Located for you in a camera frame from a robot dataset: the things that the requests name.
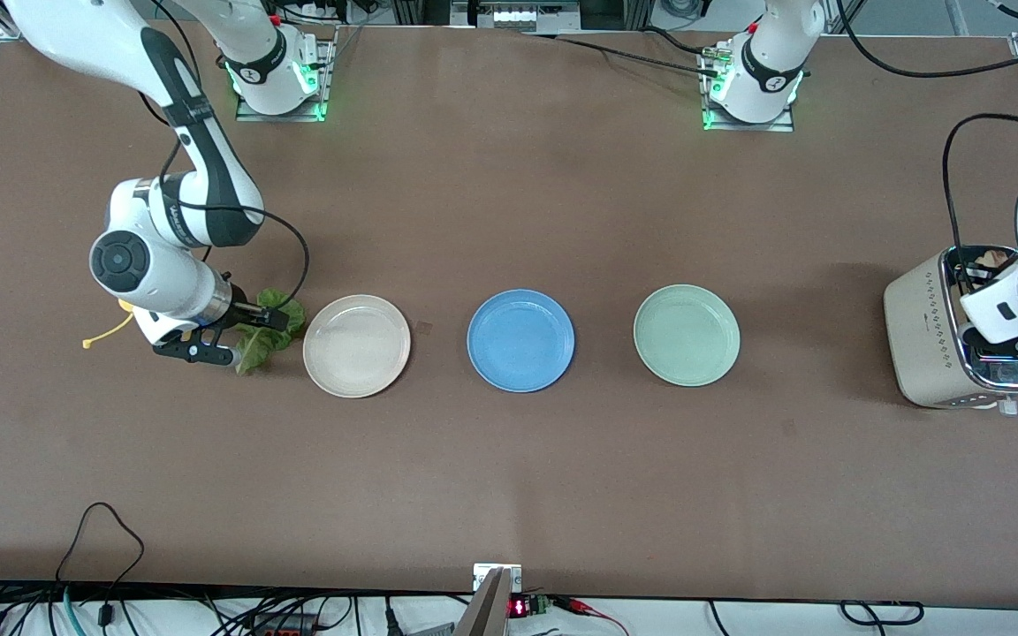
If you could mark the beige round plate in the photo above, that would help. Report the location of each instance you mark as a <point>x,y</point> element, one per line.
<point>356,346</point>

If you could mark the blue round plate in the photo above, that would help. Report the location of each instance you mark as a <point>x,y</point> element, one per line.
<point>520,341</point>

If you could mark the green lettuce leaf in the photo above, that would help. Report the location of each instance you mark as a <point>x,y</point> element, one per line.
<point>257,353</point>

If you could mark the beige chrome toaster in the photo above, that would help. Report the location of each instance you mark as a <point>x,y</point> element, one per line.
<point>920,344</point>

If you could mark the toast bread slice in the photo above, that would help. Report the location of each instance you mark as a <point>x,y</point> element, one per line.
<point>993,259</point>

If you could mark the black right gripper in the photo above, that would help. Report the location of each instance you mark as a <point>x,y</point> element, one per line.
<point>249,312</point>

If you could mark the yellow mustard squeeze bottle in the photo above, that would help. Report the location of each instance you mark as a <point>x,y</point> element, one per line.
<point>126,306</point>

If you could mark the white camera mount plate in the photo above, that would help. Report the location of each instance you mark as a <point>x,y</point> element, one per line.
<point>482,574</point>

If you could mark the small red LED board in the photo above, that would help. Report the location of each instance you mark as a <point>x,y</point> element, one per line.
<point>520,608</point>

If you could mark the red black clip leads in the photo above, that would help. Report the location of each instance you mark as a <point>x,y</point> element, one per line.
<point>580,605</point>

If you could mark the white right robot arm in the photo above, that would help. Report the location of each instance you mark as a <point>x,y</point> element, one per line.
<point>76,26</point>

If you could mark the grey power supply unit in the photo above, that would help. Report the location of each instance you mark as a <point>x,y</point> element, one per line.
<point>518,16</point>

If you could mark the pale green round plate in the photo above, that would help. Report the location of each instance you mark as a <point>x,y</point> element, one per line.
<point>687,336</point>

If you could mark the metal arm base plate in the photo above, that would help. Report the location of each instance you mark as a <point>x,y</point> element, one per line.
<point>770,126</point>
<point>253,113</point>

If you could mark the grey camera stand pole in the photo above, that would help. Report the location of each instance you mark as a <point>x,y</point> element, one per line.
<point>487,614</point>

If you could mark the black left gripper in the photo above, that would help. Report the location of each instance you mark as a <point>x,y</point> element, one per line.
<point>976,276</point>

